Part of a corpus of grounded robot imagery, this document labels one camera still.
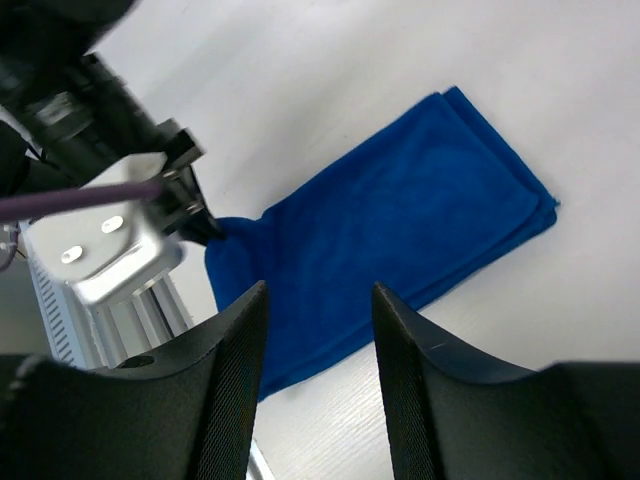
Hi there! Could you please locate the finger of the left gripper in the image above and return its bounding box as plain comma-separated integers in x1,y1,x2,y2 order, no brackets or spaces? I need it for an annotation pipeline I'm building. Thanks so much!
159,167,225,246

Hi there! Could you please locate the blue towel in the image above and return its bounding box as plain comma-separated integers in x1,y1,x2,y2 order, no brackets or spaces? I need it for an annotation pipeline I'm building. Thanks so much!
205,87,557,398

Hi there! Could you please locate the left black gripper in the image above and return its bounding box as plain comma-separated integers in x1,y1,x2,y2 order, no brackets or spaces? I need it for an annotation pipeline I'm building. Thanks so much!
1,1,201,200

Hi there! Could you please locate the white slotted cable duct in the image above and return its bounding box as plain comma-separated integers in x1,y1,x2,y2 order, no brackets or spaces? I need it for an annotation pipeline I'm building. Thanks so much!
20,221,95,370

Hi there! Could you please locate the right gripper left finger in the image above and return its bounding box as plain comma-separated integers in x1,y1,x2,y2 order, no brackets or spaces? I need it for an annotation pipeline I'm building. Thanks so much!
1,282,269,479

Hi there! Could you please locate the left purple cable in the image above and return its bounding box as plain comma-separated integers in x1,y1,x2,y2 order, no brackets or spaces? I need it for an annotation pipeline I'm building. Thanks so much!
0,179,166,274

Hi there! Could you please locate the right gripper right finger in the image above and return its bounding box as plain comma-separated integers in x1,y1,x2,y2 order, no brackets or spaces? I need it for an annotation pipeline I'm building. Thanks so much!
372,284,639,479

